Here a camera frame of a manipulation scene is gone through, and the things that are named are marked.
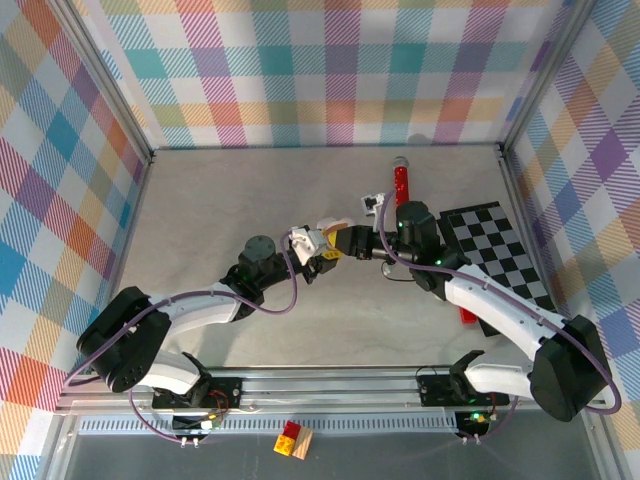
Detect red glitter microphone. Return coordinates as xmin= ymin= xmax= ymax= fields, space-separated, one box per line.
xmin=389 ymin=155 xmax=414 ymax=206

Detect black grey checkerboard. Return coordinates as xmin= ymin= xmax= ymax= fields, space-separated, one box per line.
xmin=437 ymin=200 xmax=562 ymax=339

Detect small black controller board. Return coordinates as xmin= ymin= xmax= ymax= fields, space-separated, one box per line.
xmin=171 ymin=413 xmax=226 ymax=435
xmin=457 ymin=409 xmax=494 ymax=431

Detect red yellow toy brick block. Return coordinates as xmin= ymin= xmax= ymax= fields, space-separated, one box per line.
xmin=273 ymin=421 xmax=303 ymax=456

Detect wooden block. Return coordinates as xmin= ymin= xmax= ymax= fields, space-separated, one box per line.
xmin=291 ymin=428 xmax=315 ymax=460

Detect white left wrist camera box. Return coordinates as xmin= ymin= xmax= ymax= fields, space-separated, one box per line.
xmin=290 ymin=224 xmax=327 ymax=266

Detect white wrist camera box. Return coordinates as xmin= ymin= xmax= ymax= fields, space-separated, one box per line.
xmin=359 ymin=192 xmax=391 ymax=216
xmin=290 ymin=224 xmax=327 ymax=266

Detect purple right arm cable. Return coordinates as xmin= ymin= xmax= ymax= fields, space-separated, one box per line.
xmin=377 ymin=192 xmax=624 ymax=446

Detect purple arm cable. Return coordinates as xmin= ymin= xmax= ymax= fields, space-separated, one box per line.
xmin=62 ymin=232 xmax=301 ymax=446
xmin=377 ymin=192 xmax=624 ymax=446

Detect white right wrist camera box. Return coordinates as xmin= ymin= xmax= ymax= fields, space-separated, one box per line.
xmin=359 ymin=192 xmax=391 ymax=216

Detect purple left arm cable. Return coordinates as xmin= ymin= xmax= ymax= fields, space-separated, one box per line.
xmin=62 ymin=232 xmax=301 ymax=446

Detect aluminium frame side rail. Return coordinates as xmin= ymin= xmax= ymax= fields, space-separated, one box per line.
xmin=497 ymin=147 xmax=576 ymax=366

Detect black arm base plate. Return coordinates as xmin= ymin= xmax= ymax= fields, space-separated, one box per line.
xmin=151 ymin=377 xmax=244 ymax=409
xmin=416 ymin=369 xmax=511 ymax=407

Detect aluminium mounting rail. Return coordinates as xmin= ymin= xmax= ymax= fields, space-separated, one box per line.
xmin=53 ymin=367 xmax=609 ymax=416

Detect grey slotted cable duct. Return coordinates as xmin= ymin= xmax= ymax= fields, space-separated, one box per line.
xmin=77 ymin=414 xmax=461 ymax=436

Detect aluminium corner post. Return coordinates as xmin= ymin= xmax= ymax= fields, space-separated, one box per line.
xmin=497 ymin=0 xmax=601 ymax=159
xmin=49 ymin=0 xmax=156 ymax=166

